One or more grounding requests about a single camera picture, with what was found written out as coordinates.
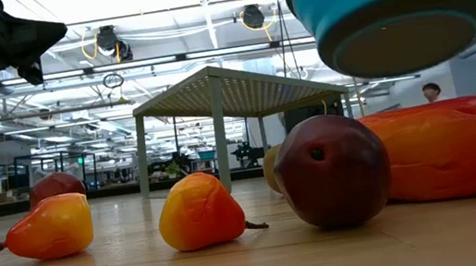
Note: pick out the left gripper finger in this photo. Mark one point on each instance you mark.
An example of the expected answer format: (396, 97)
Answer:
(18, 31)
(26, 55)

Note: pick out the large orange red toy mango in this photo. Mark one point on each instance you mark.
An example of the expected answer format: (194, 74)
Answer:
(455, 149)

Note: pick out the black background robot arm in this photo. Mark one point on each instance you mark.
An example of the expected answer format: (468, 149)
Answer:
(245, 153)

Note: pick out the teal background bin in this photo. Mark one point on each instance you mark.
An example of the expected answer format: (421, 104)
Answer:
(207, 155)

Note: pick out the small green background plant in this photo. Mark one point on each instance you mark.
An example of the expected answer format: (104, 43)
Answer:
(173, 169)

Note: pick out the orange yellow toy pear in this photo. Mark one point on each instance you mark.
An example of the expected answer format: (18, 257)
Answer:
(51, 229)
(198, 213)

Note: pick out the person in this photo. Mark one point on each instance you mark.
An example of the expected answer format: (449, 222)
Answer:
(431, 92)

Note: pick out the grey ceiling pipe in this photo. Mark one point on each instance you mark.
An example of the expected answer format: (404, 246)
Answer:
(30, 115)

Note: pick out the red round toy fruit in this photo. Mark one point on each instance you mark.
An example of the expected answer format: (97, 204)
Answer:
(56, 186)

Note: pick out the black background rig frame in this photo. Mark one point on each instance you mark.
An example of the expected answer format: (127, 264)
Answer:
(53, 154)

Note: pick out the dark red toy plum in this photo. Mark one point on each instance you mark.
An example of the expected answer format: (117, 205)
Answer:
(334, 185)

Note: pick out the pale green perforated metal shelf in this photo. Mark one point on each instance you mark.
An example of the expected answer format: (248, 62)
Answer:
(237, 91)

